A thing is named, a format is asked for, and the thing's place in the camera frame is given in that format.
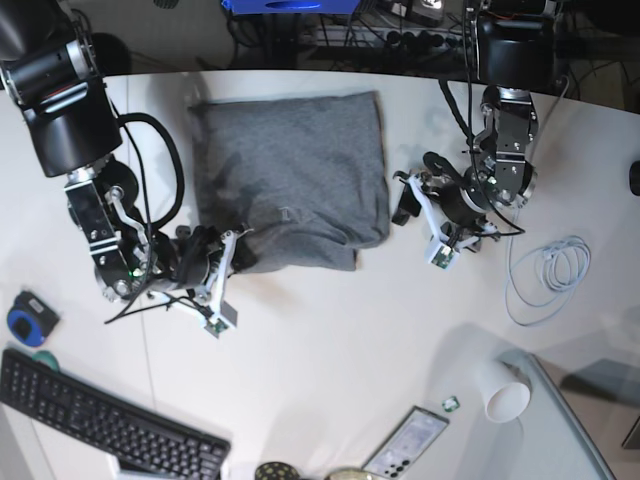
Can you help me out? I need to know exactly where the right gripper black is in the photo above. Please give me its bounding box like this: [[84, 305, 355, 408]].
[[159, 225, 258, 292]]

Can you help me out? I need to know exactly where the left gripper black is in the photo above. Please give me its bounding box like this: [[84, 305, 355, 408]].
[[392, 152, 490, 228]]

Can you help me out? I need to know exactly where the grey t-shirt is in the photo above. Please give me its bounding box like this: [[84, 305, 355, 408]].
[[189, 92, 391, 273]]

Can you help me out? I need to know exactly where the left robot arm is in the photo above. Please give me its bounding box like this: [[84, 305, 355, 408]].
[[419, 1, 561, 236]]

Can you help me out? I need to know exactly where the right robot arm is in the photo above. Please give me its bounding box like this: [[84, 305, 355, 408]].
[[1, 1, 252, 335]]

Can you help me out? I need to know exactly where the black power strip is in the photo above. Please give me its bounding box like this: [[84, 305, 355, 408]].
[[300, 25, 462, 49]]

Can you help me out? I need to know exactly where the small green white chip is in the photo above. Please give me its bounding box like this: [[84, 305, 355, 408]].
[[441, 395, 460, 413]]

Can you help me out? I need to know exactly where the black keyboard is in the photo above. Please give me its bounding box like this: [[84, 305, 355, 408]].
[[1, 348, 231, 479]]

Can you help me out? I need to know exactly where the white paper cup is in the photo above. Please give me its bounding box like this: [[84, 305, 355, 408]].
[[475, 360, 531, 424]]

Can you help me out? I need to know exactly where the black gold dotted lid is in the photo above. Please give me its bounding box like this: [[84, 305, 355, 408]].
[[254, 462, 301, 480]]

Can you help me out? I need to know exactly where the green tape roll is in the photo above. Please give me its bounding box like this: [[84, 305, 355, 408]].
[[31, 350, 60, 373]]

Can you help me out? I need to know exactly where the blue black tape measure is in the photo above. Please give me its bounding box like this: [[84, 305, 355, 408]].
[[7, 290, 60, 348]]

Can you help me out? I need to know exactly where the black object right edge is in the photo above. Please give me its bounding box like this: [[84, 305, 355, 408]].
[[628, 161, 640, 197]]

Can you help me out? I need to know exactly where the smartphone clear case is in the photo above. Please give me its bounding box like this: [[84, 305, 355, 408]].
[[362, 406, 449, 479]]

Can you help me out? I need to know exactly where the gold round tin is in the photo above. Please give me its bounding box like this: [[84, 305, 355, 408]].
[[325, 467, 373, 480]]

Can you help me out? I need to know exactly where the blue box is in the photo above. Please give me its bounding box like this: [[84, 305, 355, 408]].
[[221, 0, 360, 15]]

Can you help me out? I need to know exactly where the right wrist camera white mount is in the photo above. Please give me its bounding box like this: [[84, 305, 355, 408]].
[[146, 225, 252, 338]]

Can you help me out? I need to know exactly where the white coiled cable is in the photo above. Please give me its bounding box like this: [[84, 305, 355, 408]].
[[503, 74, 591, 329]]

